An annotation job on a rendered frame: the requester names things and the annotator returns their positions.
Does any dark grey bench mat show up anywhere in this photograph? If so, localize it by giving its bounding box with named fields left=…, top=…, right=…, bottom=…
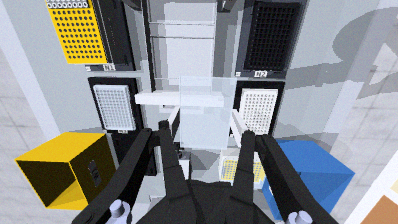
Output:
left=2, top=0, right=380, bottom=204

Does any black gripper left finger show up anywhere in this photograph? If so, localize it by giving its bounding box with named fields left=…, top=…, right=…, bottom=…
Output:
left=71, top=106, right=197, bottom=224

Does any yellow open-top bin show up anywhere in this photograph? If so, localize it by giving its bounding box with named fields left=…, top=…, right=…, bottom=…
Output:
left=14, top=132, right=116, bottom=210

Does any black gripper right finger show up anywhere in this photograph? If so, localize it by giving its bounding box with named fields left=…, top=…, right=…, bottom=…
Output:
left=224, top=109, right=339, bottom=224

